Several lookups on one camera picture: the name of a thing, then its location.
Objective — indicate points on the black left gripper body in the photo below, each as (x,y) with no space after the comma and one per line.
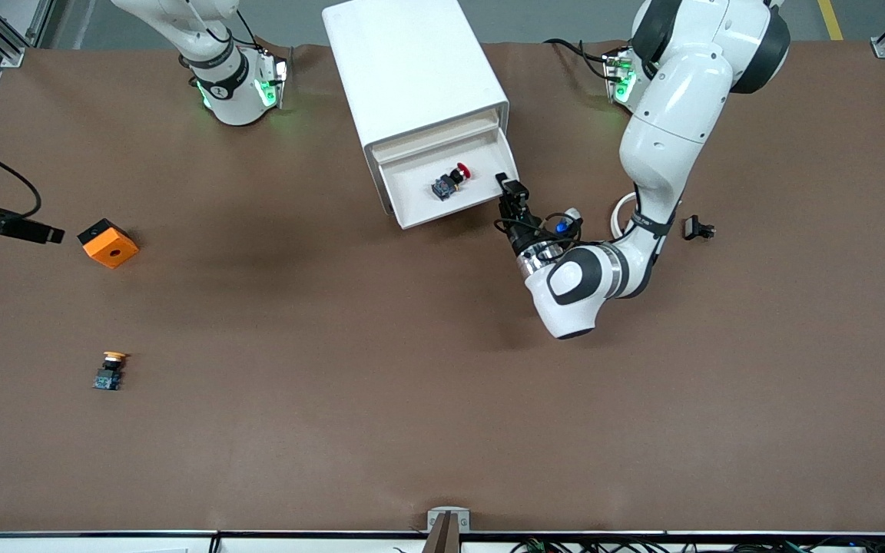
(520,234)

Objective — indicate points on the red push button switch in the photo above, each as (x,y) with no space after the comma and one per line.
(446,187)

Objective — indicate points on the white plastic tray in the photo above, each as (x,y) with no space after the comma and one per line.
(419,192)

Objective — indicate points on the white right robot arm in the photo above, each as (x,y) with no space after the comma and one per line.
(231,96)

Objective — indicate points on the orange box with hole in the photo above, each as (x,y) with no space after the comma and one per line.
(111,247)

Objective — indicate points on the white curved plastic arc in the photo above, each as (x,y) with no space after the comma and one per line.
(618,219)

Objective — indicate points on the small black clip component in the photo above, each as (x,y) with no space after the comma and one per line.
(694,227)

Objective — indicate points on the brown table cover sheet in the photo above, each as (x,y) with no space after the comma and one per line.
(412,384)

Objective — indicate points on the yellow push button switch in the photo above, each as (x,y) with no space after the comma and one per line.
(108,376)

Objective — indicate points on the grey metal bracket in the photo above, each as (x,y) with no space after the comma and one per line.
(449,516)

